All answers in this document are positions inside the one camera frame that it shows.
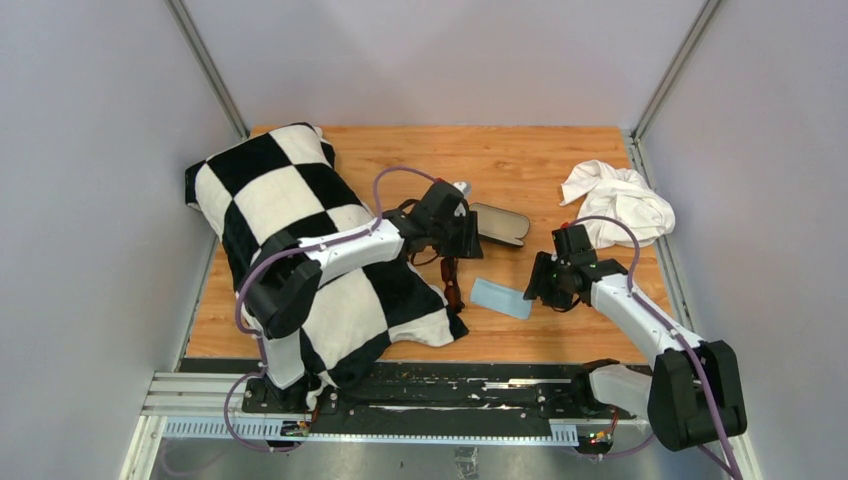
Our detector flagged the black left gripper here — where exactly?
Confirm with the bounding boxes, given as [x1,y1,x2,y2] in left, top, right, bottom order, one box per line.
[429,210,484,260]

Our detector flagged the tortoiseshell brown sunglasses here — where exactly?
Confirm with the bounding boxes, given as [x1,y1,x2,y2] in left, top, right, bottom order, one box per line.
[440,257,465,314]

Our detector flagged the black glasses case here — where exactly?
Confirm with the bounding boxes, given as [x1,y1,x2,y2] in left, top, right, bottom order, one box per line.
[470,202,530,248]

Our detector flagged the light blue cleaning cloth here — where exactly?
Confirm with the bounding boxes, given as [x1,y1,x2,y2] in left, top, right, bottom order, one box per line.
[470,278,533,320]

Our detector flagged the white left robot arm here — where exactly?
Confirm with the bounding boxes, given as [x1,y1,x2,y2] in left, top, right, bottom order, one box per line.
[235,179,483,413]

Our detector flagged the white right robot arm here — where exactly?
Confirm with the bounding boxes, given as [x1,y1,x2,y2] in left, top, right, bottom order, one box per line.
[524,222,748,451]

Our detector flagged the crumpled white cloth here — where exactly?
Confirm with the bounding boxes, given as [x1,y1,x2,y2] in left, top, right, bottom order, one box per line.
[561,160,676,248]

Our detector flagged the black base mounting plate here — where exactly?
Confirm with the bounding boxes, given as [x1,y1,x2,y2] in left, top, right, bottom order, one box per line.
[235,362,631,439]

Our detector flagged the black white checkered pillow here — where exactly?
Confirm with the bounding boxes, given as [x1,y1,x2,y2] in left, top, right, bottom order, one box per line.
[185,122,482,411]

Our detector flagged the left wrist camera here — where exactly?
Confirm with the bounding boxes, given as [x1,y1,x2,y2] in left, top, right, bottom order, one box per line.
[452,181,472,198]

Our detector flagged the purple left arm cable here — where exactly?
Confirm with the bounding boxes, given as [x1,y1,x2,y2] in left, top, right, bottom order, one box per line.
[223,166,442,454]

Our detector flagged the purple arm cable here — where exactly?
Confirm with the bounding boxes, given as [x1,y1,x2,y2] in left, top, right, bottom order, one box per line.
[223,166,442,454]
[559,215,743,480]

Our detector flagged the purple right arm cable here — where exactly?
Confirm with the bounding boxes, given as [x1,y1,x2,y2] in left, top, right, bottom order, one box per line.
[559,215,743,480]

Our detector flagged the aluminium frame rail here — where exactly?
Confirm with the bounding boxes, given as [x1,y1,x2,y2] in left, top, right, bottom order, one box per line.
[119,370,763,480]

